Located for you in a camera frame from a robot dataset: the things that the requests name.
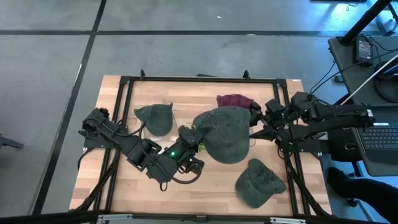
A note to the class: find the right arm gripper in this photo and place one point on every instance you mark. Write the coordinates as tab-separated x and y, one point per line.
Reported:
275	112

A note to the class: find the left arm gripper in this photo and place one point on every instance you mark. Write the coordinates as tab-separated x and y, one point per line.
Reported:
189	137

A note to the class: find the maroon baseball cap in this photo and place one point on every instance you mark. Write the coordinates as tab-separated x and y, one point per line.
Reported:
234	100

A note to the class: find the dark green baseball cap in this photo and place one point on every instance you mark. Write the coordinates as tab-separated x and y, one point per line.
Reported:
258	183
157	119
227	133

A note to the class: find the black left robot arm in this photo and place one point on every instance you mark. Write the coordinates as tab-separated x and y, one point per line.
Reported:
130	146

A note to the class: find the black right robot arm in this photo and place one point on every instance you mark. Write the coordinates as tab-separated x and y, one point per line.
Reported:
335	123

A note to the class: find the dark side desk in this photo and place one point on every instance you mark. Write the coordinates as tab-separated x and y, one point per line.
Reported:
345	59

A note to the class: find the black laptop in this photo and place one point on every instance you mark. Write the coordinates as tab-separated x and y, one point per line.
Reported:
379	140

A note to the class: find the black power adapter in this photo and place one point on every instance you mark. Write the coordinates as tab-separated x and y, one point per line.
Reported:
363	49

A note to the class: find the person's leg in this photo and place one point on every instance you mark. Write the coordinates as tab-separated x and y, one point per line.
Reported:
373	189

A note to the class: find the round black object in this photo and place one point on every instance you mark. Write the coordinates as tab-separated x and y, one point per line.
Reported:
388	90

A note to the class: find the black slanted pole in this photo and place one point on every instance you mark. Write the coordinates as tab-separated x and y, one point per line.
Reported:
363	21

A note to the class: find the black rig crossbar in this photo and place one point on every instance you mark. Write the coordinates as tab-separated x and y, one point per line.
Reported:
46	217

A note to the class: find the grey stand foot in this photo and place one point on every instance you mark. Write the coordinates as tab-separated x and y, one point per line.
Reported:
9	142

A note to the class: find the black aluminium table frame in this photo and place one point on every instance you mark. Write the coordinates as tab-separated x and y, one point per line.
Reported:
202	79

